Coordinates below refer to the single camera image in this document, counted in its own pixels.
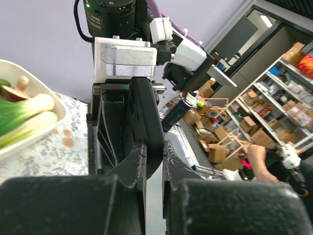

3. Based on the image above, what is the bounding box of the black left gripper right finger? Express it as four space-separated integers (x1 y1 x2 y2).
162 141 313 235

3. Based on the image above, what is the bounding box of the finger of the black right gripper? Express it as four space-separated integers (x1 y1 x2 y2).
97 93 132 168

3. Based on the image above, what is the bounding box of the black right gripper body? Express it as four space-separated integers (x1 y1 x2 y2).
87 82 167 176

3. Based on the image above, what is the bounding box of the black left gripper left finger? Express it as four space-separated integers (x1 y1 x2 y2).
0 139 147 235

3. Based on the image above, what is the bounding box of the black phone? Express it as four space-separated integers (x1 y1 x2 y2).
123 77 164 179

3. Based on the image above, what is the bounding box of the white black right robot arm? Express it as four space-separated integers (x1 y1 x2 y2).
73 0 214 177

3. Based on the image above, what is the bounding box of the person hand in background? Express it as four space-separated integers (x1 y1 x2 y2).
247 144 280 183

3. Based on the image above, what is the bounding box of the floral tablecloth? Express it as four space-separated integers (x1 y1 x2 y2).
0 95 89 182

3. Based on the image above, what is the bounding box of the toy bok choy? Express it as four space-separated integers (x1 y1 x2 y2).
0 78 59 149

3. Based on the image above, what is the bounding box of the toy mushroom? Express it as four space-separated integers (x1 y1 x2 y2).
1 75 30 102

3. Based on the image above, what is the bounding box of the white oval basket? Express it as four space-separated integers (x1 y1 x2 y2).
0 60 69 159

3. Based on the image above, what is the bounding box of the storage shelf with boxes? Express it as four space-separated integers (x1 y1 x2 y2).
222 43 313 159

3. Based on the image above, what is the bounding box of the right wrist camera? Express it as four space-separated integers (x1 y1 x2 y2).
94 37 157 83

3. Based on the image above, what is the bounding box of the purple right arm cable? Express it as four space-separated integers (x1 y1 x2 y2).
146 0 203 47

